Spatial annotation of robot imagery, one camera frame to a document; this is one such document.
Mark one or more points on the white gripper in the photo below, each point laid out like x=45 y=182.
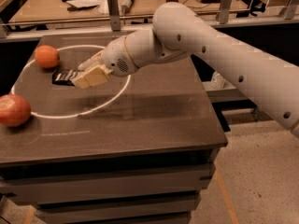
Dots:
x=118 y=57

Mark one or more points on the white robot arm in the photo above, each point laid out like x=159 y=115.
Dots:
x=269 y=82

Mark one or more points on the red apple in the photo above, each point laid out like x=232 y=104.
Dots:
x=14 y=110

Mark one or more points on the orange fruit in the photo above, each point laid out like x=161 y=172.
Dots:
x=47 y=56

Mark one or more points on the white paper sheet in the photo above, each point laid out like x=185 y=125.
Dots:
x=83 y=3

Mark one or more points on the grey cylindrical tool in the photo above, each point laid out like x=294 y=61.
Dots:
x=126 y=5

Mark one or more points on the dark grey drawer cabinet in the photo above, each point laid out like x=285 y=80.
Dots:
x=133 y=190

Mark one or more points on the clear plastic bottle left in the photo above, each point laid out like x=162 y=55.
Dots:
x=217 y=81

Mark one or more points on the grey metal ledge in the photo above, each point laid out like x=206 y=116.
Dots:
x=228 y=93

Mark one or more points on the grey metal post left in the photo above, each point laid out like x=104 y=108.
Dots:
x=114 y=15

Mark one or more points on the grey metal post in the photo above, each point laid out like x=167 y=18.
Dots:
x=114 y=15
x=224 y=10

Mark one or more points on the grey metal post right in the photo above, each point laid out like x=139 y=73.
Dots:
x=224 y=10

